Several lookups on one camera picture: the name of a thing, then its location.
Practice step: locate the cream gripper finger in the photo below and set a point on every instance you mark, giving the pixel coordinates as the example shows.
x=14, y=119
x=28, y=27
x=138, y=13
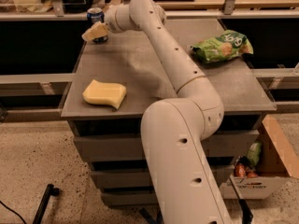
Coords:
x=97, y=33

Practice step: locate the blue pepsi can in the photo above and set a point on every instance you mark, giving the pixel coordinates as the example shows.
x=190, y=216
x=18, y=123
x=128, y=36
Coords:
x=94, y=15

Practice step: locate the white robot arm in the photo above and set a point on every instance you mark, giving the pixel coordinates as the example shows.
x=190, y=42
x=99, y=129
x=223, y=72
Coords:
x=172, y=129

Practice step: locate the yellow sponge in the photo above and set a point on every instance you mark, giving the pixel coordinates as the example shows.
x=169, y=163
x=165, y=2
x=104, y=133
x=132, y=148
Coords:
x=102, y=93

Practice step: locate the grey drawer cabinet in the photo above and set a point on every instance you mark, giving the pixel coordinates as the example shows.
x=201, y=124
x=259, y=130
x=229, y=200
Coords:
x=129, y=59

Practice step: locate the top grey drawer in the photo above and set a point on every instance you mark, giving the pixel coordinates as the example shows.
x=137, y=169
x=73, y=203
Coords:
x=128, y=147

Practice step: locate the grey drawer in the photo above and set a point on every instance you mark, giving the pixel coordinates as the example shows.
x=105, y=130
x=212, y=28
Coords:
x=128, y=147
x=131, y=197
x=121, y=178

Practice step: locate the green chip bag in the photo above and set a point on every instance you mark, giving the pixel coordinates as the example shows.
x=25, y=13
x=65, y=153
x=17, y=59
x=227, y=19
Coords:
x=229, y=45

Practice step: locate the middle grey drawer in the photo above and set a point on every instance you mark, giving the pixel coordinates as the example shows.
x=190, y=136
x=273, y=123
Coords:
x=121, y=178

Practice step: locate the black metal leg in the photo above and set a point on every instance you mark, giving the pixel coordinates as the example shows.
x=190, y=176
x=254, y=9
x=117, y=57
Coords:
x=50, y=191

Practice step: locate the bottom grey drawer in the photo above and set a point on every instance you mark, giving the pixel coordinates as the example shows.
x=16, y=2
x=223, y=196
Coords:
x=131, y=197

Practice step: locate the green snack bag in box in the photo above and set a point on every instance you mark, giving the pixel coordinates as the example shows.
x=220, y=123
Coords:
x=254, y=153

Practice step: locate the cardboard box with snacks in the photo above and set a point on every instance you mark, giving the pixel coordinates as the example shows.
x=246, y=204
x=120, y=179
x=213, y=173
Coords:
x=277, y=164

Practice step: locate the black tool handle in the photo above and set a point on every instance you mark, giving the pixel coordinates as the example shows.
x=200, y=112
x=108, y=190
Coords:
x=247, y=216

